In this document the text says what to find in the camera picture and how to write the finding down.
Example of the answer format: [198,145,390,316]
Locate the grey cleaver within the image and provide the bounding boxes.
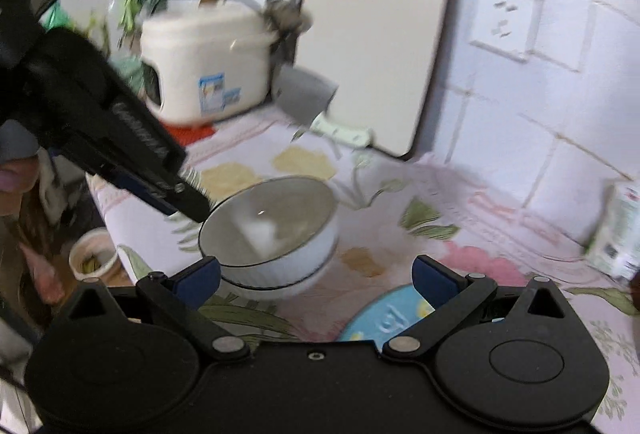
[272,64,376,149]

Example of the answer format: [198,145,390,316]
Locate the person's left hand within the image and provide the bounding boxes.
[0,158,42,218]

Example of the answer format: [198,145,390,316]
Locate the red mat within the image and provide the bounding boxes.
[162,121,219,148]

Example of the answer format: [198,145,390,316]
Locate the green leafy vegetables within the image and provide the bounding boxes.
[117,0,171,39]

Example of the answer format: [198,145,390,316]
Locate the small cream bowl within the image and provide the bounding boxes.
[68,228,120,283]

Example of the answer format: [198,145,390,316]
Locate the cream rice cooker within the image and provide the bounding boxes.
[139,0,277,126]

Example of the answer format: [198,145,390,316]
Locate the white green plastic packet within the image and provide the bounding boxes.
[584,181,640,282]

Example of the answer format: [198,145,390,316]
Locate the white ribbed bowl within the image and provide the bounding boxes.
[217,234,342,301]
[198,176,341,271]

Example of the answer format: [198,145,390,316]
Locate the white cutting board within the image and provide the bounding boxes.
[295,0,460,160]

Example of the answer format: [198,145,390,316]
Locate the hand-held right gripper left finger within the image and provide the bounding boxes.
[65,255,251,362]

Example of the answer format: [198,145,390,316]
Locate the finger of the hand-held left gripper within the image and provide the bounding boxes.
[65,99,212,225]

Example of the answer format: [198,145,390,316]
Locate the green plastic bag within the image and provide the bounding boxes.
[40,1,76,33]

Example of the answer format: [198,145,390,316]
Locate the white wall socket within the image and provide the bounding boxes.
[469,0,544,63]

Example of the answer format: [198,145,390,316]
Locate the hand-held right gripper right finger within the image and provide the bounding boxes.
[381,255,567,362]

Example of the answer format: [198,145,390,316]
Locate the light blue plate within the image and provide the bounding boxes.
[332,284,437,344]

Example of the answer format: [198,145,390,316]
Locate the metal ladle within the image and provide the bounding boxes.
[262,0,313,36]

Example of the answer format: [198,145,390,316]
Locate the floral tablecloth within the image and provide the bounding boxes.
[87,106,640,434]

